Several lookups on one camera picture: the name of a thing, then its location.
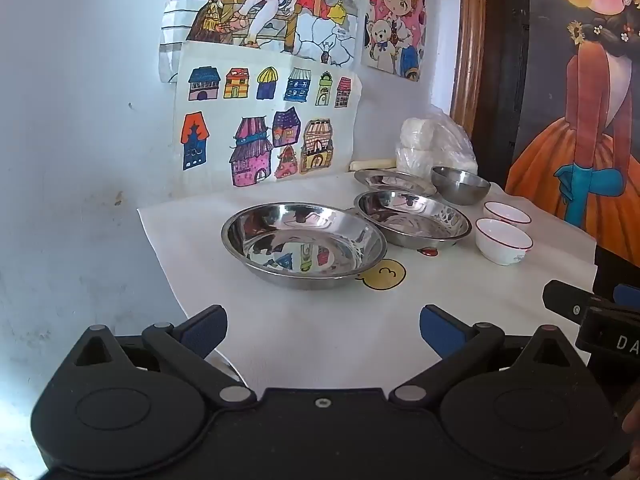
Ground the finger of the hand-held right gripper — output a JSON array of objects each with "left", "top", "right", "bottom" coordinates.
[
  {"left": 542, "top": 280, "right": 596, "bottom": 328},
  {"left": 612, "top": 284, "right": 640, "bottom": 311}
]

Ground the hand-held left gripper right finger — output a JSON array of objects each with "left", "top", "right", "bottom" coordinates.
[{"left": 387, "top": 304, "right": 573, "bottom": 408}]

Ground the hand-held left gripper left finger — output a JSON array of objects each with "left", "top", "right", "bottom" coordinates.
[{"left": 72, "top": 304, "right": 258, "bottom": 408}]

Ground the white red-rimmed bowl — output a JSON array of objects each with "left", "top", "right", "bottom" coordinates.
[
  {"left": 483, "top": 201, "right": 532, "bottom": 226},
  {"left": 475, "top": 217, "right": 534, "bottom": 266}
]

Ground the medium steel plate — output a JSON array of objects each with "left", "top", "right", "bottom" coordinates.
[{"left": 353, "top": 190, "right": 473, "bottom": 250}]

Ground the large steel plate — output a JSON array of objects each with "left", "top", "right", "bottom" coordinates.
[{"left": 221, "top": 202, "right": 388, "bottom": 291}]

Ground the steel bowl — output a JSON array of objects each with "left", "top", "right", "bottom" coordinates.
[{"left": 431, "top": 166, "right": 491, "bottom": 207}]

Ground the small steel plate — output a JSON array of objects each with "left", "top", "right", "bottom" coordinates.
[{"left": 354, "top": 169, "right": 437, "bottom": 197}]

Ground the person's right hand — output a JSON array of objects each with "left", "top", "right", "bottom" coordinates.
[{"left": 621, "top": 400, "right": 640, "bottom": 480}]

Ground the black furniture panel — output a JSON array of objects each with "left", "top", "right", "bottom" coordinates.
[{"left": 592, "top": 245, "right": 640, "bottom": 293}]

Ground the white printed tablecloth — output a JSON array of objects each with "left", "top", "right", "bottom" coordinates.
[{"left": 137, "top": 167, "right": 598, "bottom": 396}]

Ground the orange dress woman painting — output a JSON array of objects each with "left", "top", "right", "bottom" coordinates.
[{"left": 505, "top": 0, "right": 640, "bottom": 253}]

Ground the cream stick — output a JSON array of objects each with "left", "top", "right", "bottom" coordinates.
[{"left": 349, "top": 158, "right": 397, "bottom": 172}]

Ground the plastic bag of white rolls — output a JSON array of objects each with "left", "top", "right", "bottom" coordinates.
[{"left": 395, "top": 107, "right": 478, "bottom": 176}]

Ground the houses drawing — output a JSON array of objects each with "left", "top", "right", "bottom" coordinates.
[{"left": 172, "top": 42, "right": 363, "bottom": 196}]

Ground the girl with bear drawing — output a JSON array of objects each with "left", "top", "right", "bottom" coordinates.
[{"left": 361, "top": 0, "right": 431, "bottom": 82}]

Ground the child with fan drawing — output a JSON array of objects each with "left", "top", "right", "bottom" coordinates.
[{"left": 159, "top": 0, "right": 362, "bottom": 83}]

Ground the black frame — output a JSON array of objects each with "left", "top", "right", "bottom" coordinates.
[{"left": 482, "top": 0, "right": 533, "bottom": 196}]

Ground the wooden frame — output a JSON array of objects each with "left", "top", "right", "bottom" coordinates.
[{"left": 448, "top": 0, "right": 488, "bottom": 138}]

